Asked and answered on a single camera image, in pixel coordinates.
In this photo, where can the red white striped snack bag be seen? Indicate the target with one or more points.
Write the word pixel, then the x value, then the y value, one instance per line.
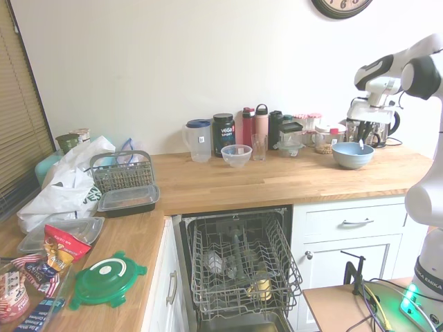
pixel 31 268

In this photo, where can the pink water bottle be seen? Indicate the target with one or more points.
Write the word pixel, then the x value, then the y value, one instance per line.
pixel 262 122

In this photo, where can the blue ceramic bowl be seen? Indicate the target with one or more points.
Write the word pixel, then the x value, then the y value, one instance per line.
pixel 353 157

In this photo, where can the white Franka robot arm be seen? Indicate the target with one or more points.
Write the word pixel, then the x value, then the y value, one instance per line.
pixel 424 193

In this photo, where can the grey dishwasher cutlery basket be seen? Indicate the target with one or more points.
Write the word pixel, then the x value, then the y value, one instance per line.
pixel 121 171

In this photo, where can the black table clamp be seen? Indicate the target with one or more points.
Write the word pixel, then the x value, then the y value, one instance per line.
pixel 356 273

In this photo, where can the clear plastic bowl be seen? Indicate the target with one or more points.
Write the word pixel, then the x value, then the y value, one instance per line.
pixel 236 155

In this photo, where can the clear pitcher with blue lid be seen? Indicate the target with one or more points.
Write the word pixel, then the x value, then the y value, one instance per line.
pixel 199 141

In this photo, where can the teal plastic container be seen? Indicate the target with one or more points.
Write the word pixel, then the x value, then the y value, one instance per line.
pixel 46 167

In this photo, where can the dark green cup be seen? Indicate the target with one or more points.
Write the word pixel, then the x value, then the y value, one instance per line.
pixel 66 143

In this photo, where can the stainless electric kettle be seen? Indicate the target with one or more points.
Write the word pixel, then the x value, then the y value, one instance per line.
pixel 387 129

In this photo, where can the dark green water bottle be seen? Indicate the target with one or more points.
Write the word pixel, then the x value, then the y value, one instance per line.
pixel 275 128

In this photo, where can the green round container lid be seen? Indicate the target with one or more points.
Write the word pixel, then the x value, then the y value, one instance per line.
pixel 105 280

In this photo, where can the clear glass dish blue label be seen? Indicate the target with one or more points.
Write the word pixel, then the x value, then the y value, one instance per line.
pixel 52 311

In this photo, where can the jar with red checkered lid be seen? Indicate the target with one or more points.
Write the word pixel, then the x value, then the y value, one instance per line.
pixel 300 119
pixel 314 119

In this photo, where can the beige window blind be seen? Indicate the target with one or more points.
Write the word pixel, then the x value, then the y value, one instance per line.
pixel 17 121

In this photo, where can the red water bottle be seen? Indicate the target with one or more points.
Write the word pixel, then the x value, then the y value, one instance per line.
pixel 248 126

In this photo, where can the small jar with red lid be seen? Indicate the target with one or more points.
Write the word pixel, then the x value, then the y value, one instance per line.
pixel 337 135

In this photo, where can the clear zip bag blue seal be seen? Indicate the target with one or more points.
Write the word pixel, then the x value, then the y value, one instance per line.
pixel 129 150

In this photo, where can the clear container with black lid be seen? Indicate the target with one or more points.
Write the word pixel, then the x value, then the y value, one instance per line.
pixel 290 128

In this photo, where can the white cabinet door with knob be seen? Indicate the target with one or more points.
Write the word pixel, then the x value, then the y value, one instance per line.
pixel 328 263

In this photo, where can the clear container with green rim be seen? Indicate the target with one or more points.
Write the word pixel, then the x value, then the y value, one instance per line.
pixel 290 148

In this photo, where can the clear glass in rack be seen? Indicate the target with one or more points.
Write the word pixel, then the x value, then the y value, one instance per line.
pixel 214 261

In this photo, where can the black rimmed wall clock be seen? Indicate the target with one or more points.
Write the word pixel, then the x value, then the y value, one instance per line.
pixel 341 10

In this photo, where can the black Vega protein tub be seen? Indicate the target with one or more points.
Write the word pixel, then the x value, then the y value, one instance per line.
pixel 224 133

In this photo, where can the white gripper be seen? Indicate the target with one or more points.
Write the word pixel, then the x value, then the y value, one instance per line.
pixel 370 113

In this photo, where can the yellow glass jar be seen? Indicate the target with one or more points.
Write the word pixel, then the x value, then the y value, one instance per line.
pixel 261 285

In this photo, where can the black takeout container clear lid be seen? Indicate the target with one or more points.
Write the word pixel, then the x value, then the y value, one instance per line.
pixel 128 202

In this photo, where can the white plastic shopping bag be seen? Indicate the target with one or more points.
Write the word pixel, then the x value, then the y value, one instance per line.
pixel 65 186

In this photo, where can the glass jar of nuts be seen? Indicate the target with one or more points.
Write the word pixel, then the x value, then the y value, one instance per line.
pixel 323 141

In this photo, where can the clear drinking glass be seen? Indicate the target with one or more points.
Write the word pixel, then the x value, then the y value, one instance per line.
pixel 259 148

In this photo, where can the small wooden robot table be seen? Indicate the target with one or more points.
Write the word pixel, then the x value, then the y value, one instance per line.
pixel 332 307

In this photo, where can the built-in dishwasher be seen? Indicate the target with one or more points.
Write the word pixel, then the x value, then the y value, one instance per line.
pixel 185 221

